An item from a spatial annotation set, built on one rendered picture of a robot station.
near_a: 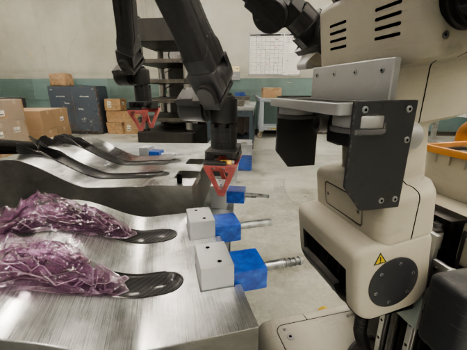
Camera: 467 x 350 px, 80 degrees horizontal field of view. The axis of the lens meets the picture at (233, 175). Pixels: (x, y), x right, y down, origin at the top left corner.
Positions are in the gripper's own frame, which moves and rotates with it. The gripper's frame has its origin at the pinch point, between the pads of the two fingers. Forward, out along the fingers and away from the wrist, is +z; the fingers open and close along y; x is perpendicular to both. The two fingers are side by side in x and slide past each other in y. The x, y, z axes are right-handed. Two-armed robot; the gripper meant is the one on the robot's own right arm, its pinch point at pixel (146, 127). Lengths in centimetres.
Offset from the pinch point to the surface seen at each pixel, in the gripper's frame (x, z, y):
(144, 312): 38, 6, 74
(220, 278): 44, 5, 70
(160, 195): 28, 5, 49
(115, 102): -355, 23, -521
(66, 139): -1.0, -2.3, 37.0
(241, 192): 41, 8, 37
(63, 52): -494, -92, -550
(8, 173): 0, 1, 53
